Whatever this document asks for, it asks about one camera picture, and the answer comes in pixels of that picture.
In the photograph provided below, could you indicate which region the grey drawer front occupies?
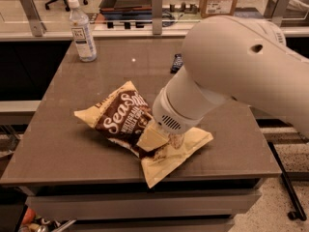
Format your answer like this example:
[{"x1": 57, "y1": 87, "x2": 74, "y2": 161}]
[{"x1": 27, "y1": 189, "x2": 261, "y2": 220}]

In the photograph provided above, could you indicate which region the middle metal railing post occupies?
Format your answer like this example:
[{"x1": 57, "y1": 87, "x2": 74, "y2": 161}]
[{"x1": 152, "y1": 0, "x2": 162, "y2": 35}]

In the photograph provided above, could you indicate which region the black floor stand leg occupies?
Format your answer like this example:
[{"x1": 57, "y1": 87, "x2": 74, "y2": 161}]
[{"x1": 267, "y1": 142, "x2": 307, "y2": 221}]

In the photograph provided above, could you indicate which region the right metal railing post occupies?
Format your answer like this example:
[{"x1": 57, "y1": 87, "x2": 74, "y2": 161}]
[{"x1": 264, "y1": 0, "x2": 290, "y2": 27}]

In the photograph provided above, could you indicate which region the dark tray of items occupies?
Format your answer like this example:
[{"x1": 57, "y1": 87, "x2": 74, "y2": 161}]
[{"x1": 99, "y1": 0, "x2": 152, "y2": 20}]

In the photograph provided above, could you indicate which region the left metal railing post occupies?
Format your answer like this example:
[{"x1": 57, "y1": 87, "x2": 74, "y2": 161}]
[{"x1": 19, "y1": 0, "x2": 45, "y2": 37}]

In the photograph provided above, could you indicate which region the brown sea salt chip bag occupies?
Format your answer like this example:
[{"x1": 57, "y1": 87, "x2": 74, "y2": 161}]
[{"x1": 74, "y1": 81, "x2": 213, "y2": 188}]

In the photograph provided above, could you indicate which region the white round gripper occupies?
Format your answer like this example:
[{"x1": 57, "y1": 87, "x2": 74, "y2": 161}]
[{"x1": 137, "y1": 88, "x2": 202, "y2": 152}]

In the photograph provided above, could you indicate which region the clear plastic water bottle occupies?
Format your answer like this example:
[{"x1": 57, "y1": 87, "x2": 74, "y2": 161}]
[{"x1": 69, "y1": 0, "x2": 97, "y2": 62}]

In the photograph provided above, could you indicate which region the metal railing post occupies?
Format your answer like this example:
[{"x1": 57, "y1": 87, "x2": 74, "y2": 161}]
[
  {"x1": 264, "y1": 0, "x2": 290, "y2": 27},
  {"x1": 19, "y1": 0, "x2": 45, "y2": 37},
  {"x1": 152, "y1": 0, "x2": 162, "y2": 35}
]

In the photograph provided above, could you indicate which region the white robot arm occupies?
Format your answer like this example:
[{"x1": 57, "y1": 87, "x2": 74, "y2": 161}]
[{"x1": 153, "y1": 15, "x2": 309, "y2": 137}]

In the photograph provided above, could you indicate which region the dark blue snack bar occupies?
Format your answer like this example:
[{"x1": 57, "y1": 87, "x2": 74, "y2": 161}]
[{"x1": 170, "y1": 53, "x2": 183, "y2": 73}]

